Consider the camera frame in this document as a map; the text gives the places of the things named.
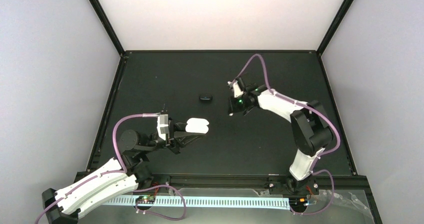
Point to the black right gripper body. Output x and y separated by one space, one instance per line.
240 105

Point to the black frame post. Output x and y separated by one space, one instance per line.
337 20
102 16

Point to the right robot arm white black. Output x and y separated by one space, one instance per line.
312 130

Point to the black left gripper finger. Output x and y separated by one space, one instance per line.
179 126
185 138

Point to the white earbud charging case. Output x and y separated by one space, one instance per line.
197 125

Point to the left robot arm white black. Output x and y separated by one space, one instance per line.
126 172

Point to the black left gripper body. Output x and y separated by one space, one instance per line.
172 143

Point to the black frame post right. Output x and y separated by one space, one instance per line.
337 20

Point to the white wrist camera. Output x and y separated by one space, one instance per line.
237 91
163 126

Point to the white slotted cable duct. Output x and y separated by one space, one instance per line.
278 203

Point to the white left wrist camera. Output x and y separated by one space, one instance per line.
163 126

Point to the black earbud charging case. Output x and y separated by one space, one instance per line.
205 98

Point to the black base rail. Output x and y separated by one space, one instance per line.
249 181

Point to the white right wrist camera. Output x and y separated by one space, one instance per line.
237 91

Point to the black frame post left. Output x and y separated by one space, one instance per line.
102 16

